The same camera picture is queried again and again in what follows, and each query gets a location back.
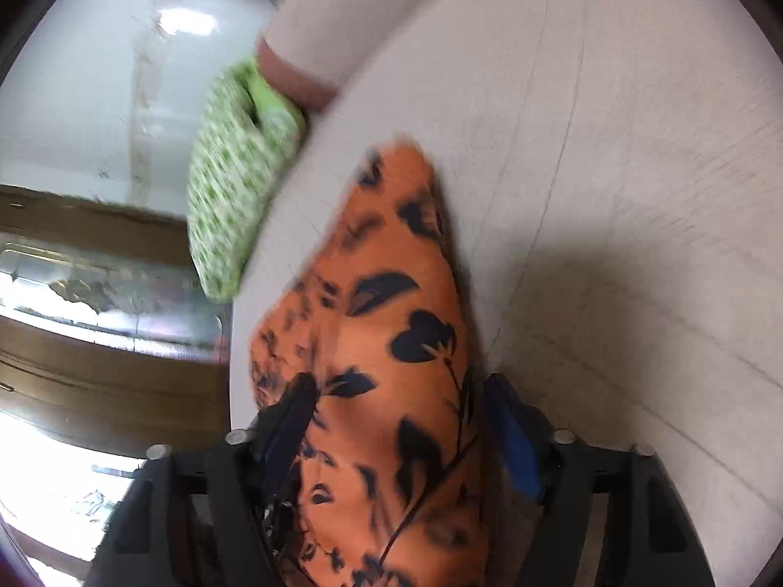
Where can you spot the orange black floral garment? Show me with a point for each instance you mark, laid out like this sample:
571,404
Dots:
379,428

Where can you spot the bed with white sheet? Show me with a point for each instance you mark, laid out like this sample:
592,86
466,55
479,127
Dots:
612,195

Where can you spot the green patterned cloth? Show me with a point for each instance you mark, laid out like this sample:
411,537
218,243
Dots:
226,195

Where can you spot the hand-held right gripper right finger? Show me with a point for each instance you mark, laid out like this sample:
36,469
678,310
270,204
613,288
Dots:
517,446

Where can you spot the brown wooden cabinet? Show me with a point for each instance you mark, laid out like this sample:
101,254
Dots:
92,391

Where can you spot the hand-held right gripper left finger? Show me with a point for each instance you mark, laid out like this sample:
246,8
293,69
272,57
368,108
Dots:
286,422

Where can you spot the beige padded headboard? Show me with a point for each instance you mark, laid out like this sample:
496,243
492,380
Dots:
342,6

